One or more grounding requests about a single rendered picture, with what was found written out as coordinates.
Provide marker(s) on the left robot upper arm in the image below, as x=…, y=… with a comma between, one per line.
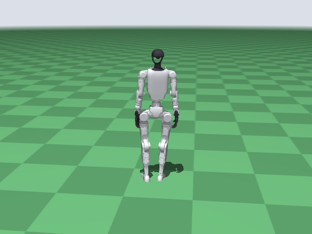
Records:
x=141, y=82

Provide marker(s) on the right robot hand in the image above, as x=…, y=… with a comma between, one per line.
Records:
x=176, y=119

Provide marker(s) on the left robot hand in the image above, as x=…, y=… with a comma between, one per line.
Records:
x=137, y=119

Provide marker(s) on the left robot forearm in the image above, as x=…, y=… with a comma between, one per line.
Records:
x=138, y=103

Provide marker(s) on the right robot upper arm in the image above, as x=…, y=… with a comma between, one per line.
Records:
x=173, y=83

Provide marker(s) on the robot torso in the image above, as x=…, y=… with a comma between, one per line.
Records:
x=157, y=86

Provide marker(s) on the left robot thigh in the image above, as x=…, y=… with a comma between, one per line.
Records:
x=144, y=122

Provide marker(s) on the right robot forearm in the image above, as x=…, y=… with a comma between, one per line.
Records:
x=175, y=103

